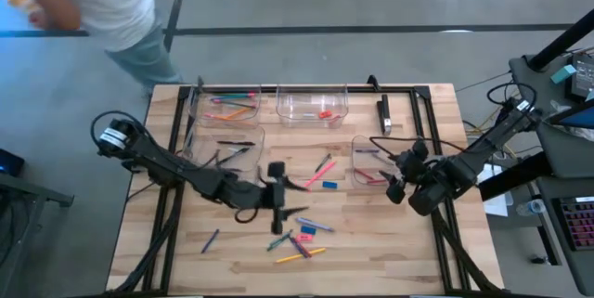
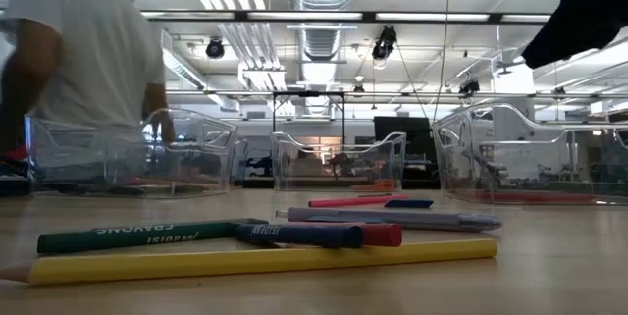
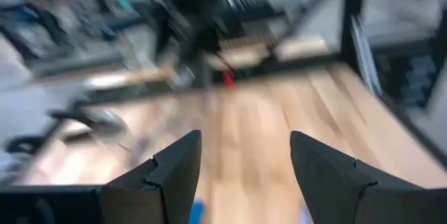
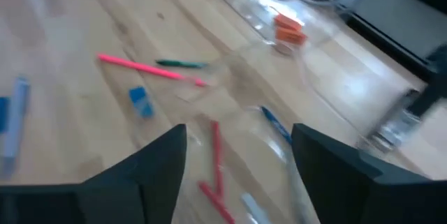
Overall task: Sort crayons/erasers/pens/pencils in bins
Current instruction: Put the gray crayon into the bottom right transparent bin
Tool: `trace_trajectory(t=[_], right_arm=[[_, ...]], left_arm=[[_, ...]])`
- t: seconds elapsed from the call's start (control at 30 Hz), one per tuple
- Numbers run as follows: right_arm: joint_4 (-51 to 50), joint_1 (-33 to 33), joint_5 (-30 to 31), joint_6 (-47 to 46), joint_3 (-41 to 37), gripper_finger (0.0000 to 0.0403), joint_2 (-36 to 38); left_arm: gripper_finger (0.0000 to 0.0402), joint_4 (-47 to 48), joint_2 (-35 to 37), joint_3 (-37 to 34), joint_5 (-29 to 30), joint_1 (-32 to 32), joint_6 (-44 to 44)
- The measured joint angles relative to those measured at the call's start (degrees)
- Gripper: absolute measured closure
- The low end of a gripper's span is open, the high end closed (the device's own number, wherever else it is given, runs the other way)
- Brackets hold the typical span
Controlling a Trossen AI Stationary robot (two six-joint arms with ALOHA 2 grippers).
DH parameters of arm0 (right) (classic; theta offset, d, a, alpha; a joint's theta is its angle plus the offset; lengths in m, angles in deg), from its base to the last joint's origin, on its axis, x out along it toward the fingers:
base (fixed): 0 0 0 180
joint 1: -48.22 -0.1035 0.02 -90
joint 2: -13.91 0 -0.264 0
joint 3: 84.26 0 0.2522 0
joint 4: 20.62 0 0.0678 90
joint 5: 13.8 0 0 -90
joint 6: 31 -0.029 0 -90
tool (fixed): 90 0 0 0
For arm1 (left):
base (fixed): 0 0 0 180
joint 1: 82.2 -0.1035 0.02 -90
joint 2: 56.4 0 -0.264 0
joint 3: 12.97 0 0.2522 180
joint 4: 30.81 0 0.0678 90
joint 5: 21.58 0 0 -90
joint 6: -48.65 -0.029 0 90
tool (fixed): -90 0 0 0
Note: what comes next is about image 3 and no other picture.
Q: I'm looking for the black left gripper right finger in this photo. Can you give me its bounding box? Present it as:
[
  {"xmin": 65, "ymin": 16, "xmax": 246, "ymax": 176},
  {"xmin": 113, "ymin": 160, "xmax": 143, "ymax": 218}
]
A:
[{"xmin": 289, "ymin": 130, "xmax": 426, "ymax": 224}]

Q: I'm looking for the small red tag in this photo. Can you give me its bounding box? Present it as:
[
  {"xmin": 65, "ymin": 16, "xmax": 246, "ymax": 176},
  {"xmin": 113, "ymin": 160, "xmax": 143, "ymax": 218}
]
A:
[{"xmin": 222, "ymin": 69, "xmax": 236, "ymax": 91}]

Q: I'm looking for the black rig frame post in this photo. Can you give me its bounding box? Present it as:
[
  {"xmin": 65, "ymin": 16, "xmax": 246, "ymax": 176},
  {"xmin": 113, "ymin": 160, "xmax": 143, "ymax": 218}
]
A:
[{"xmin": 340, "ymin": 0, "xmax": 371, "ymax": 68}]

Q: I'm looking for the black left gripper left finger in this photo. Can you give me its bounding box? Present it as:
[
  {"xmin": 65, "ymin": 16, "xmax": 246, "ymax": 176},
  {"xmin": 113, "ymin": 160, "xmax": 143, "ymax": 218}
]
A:
[{"xmin": 99, "ymin": 129, "xmax": 203, "ymax": 224}]

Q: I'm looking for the silver aluminium rail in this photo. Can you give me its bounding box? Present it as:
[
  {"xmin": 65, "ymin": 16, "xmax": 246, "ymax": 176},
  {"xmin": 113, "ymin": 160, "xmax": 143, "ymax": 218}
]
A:
[{"xmin": 350, "ymin": 16, "xmax": 382, "ymax": 96}]

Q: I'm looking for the black table clamp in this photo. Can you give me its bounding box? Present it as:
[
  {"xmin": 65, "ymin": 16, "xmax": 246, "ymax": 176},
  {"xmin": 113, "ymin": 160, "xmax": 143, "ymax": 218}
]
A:
[{"xmin": 5, "ymin": 108, "xmax": 129, "ymax": 155}]

